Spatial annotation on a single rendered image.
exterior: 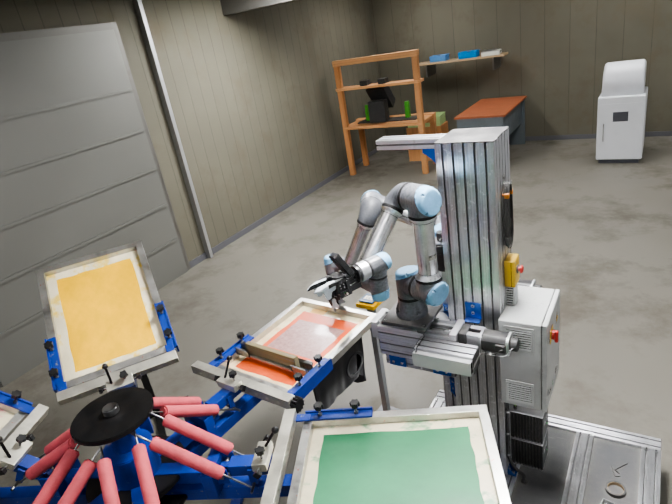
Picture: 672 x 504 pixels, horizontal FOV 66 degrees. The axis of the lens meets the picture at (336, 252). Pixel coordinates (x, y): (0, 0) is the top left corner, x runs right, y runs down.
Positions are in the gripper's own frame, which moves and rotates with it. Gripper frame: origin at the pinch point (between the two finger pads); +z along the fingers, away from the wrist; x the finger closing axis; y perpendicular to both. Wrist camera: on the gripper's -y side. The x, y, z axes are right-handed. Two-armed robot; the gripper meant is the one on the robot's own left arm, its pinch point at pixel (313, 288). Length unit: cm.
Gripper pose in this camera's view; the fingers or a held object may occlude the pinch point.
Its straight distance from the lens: 190.3
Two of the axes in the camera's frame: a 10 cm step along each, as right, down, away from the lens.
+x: -5.5, -1.2, 8.3
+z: -8.0, 3.5, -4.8
